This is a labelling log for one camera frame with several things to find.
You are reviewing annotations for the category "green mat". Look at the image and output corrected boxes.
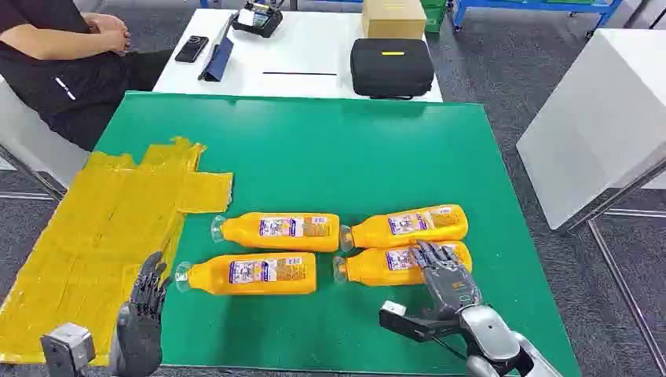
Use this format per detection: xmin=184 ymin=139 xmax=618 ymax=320
xmin=93 ymin=90 xmax=583 ymax=377

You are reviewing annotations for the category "white side table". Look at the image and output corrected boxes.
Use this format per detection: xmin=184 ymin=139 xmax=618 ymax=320
xmin=516 ymin=28 xmax=666 ymax=231

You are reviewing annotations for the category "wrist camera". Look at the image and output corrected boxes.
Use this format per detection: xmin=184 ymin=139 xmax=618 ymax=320
xmin=378 ymin=300 xmax=463 ymax=345
xmin=40 ymin=321 xmax=97 ymax=377

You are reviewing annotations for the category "black handheld controller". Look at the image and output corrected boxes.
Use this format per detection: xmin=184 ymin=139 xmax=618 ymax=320
xmin=230 ymin=0 xmax=284 ymax=39

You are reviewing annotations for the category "person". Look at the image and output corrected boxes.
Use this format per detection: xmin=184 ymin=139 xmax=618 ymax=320
xmin=0 ymin=0 xmax=175 ymax=152

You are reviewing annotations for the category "blue metal rack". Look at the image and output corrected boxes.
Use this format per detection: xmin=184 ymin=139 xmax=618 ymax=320
xmin=451 ymin=0 xmax=624 ymax=33

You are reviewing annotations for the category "green crate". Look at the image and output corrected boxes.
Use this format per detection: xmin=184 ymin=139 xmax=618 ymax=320
xmin=420 ymin=0 xmax=449 ymax=34

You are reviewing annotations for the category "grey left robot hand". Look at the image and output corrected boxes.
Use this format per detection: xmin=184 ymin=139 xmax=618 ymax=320
xmin=110 ymin=251 xmax=172 ymax=377

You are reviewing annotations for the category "cardboard box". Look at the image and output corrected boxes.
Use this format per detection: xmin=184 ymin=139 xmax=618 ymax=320
xmin=361 ymin=0 xmax=428 ymax=41

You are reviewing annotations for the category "person's left hand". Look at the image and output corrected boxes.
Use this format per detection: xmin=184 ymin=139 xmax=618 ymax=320
xmin=82 ymin=12 xmax=129 ymax=36

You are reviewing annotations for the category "metal table frame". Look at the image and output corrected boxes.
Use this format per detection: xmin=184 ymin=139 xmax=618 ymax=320
xmin=564 ymin=156 xmax=666 ymax=360

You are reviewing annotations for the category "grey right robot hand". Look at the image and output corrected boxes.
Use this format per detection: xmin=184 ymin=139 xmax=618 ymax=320
xmin=409 ymin=240 xmax=483 ymax=320

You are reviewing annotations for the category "orange drink bottle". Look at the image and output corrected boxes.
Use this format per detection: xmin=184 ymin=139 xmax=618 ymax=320
xmin=339 ymin=203 xmax=470 ymax=254
xmin=174 ymin=252 xmax=318 ymax=297
xmin=332 ymin=240 xmax=474 ymax=287
xmin=210 ymin=212 xmax=341 ymax=254

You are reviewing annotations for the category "person's right hand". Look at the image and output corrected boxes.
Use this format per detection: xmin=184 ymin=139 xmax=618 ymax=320
xmin=97 ymin=28 xmax=133 ymax=57

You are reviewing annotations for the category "yellow plastic sheet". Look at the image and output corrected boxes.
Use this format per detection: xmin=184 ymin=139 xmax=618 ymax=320
xmin=0 ymin=136 xmax=234 ymax=367

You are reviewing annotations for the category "black zip case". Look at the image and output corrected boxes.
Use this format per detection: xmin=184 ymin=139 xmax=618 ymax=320
xmin=349 ymin=38 xmax=435 ymax=101

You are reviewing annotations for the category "person's hand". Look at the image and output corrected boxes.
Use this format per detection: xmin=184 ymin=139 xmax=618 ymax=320
xmin=82 ymin=12 xmax=129 ymax=36
xmin=97 ymin=28 xmax=133 ymax=57

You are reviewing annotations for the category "black smartphone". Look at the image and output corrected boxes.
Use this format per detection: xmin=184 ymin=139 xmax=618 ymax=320
xmin=174 ymin=35 xmax=210 ymax=64

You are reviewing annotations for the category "white desk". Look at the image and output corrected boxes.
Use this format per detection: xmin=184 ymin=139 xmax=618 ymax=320
xmin=152 ymin=7 xmax=445 ymax=104

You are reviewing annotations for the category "white bench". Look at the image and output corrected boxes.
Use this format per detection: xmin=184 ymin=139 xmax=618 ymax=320
xmin=0 ymin=75 xmax=93 ymax=201

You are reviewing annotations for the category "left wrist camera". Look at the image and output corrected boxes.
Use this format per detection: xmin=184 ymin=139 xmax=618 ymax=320
xmin=40 ymin=321 xmax=97 ymax=377

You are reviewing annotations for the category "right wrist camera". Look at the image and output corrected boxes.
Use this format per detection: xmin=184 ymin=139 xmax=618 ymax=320
xmin=378 ymin=300 xmax=463 ymax=345

